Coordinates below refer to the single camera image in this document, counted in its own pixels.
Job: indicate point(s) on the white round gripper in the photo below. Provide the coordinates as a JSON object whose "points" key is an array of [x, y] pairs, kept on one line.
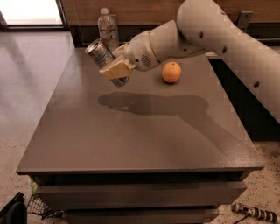
{"points": [[139, 52]]}

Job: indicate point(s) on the silver blue Red Bull can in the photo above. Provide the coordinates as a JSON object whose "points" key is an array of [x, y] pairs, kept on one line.
{"points": [[99, 54]]}

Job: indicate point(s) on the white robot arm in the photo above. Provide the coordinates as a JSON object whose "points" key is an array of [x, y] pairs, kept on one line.
{"points": [[202, 26]]}

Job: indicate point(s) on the clear plastic water bottle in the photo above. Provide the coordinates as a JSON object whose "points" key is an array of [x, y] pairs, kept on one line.
{"points": [[108, 29]]}

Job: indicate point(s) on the orange fruit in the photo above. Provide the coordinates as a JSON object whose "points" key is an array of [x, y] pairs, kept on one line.
{"points": [[171, 72]]}

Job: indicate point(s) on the grey drawer cabinet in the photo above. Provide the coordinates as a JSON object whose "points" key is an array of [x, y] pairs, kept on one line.
{"points": [[144, 153]]}

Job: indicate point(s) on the bright window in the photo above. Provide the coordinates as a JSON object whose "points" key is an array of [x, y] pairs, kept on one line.
{"points": [[30, 12]]}

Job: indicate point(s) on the black round object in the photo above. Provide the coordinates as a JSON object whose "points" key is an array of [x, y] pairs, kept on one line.
{"points": [[15, 211]]}

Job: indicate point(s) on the black white striped tool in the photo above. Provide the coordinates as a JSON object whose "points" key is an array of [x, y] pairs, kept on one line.
{"points": [[250, 211]]}

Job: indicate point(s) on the grey metal wall bracket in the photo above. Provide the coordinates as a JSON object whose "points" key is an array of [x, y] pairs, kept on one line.
{"points": [[244, 19]]}

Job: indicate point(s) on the black wire basket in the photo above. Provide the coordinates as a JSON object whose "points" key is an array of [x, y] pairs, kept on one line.
{"points": [[37, 206]]}

